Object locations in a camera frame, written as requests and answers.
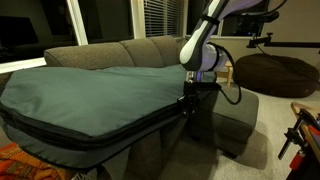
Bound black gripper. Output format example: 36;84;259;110
179;80;209;119

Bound black and red clamp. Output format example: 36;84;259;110
277;109;320;180

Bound grey fabric sofa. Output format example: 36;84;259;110
44;34;260;180

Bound light wooden stool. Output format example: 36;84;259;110
217;59;235;88

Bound cream carpet rug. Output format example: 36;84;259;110
159;78;320;180

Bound dark brown bean bag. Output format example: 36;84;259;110
232;53;320;99

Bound white window blinds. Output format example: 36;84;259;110
143;0;186;38

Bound orange patterned blanket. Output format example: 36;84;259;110
0;142;78;180

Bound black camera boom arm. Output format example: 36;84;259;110
246;32;320;50

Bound white window frame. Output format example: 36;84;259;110
0;0;190;75

